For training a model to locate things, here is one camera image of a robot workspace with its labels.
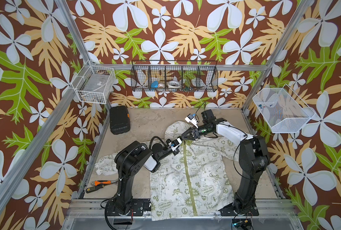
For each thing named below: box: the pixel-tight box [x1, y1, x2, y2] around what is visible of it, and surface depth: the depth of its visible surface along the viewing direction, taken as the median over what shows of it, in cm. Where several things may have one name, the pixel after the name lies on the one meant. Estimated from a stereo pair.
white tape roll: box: [167, 80, 182, 89], surface depth 100 cm
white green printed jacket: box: [94, 120, 240, 222], surface depth 83 cm
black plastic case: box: [109, 105, 131, 135], surface depth 107 cm
